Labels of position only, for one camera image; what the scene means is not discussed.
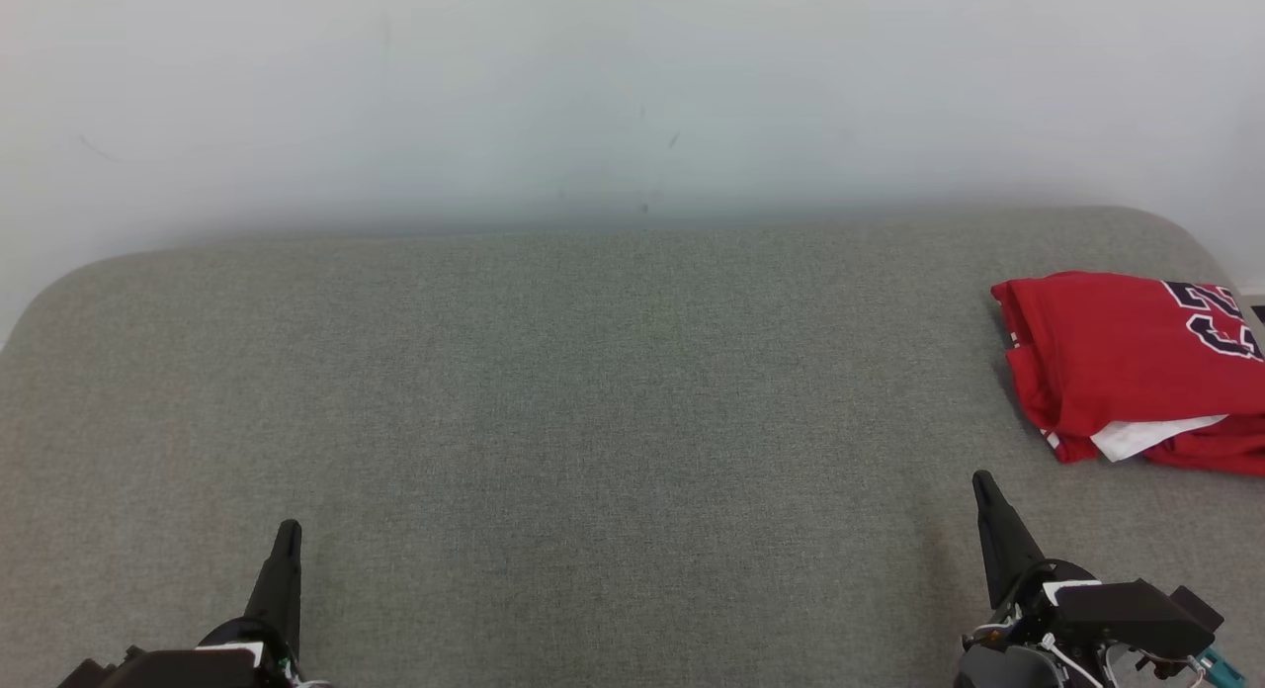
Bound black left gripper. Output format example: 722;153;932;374
99;519;328;688

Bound teal cable connector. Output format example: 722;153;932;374
1197;645;1249;686

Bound grey fabric sofa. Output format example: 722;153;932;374
0;206;1265;688

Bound red shirt with white sleeves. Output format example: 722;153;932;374
990;270;1265;466

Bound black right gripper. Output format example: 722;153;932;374
971;471;1218;660

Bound red shorts with white band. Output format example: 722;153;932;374
1144;436;1265;477

